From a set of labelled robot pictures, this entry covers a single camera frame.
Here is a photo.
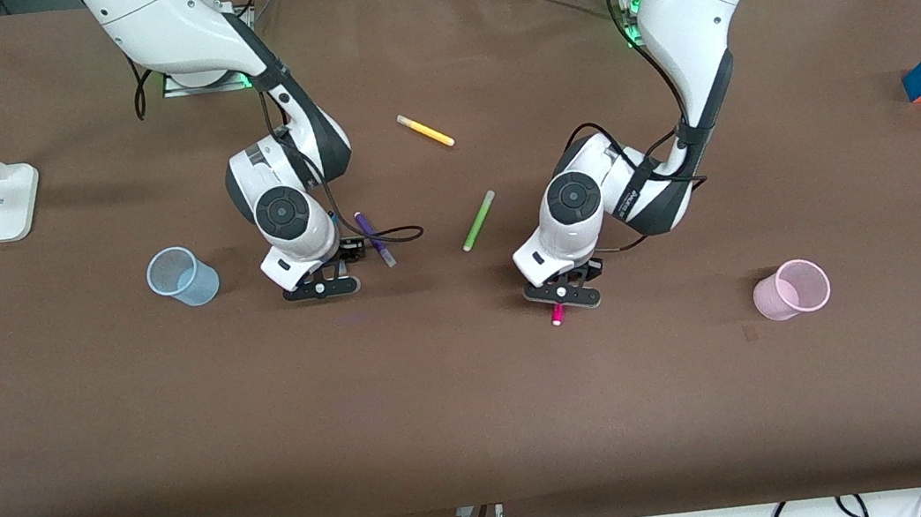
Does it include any purple marker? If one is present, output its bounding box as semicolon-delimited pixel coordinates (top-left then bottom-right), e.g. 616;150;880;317
353;207;399;273

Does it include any green marker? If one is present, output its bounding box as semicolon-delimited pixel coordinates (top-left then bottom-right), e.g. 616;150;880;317
455;189;504;254

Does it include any yellow marker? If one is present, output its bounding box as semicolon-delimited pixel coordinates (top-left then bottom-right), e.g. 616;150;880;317
395;108;456;154

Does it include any translucent blue cup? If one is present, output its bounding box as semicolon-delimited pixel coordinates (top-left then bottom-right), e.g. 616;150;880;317
143;241;223;313

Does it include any translucent pink cup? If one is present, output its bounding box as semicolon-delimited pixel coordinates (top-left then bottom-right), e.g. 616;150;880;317
749;255;835;326

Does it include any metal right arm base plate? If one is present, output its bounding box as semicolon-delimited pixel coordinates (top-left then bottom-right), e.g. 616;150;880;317
159;57;254;101

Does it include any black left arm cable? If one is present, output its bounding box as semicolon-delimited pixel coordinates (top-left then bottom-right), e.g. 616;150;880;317
547;0;718;258

